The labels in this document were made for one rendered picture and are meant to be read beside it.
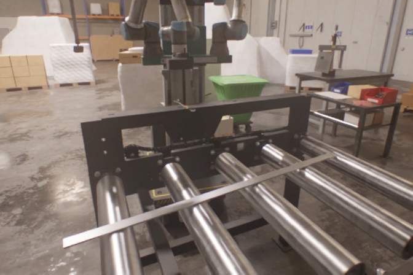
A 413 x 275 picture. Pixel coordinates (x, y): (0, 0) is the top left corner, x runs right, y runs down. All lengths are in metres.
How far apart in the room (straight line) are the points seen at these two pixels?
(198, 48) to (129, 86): 2.85
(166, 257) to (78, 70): 8.53
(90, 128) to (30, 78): 8.06
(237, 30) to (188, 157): 0.96
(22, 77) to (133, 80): 5.12
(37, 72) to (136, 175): 8.04
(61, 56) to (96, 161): 8.05
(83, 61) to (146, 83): 4.80
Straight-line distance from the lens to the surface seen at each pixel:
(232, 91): 3.81
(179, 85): 2.12
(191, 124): 1.32
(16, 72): 9.26
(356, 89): 3.86
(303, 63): 7.97
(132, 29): 1.77
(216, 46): 1.95
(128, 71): 4.69
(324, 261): 0.91
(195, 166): 1.42
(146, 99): 4.72
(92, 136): 1.24
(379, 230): 1.12
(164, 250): 1.03
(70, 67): 9.25
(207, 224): 0.91
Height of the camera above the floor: 1.51
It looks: 18 degrees down
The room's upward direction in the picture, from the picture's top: straight up
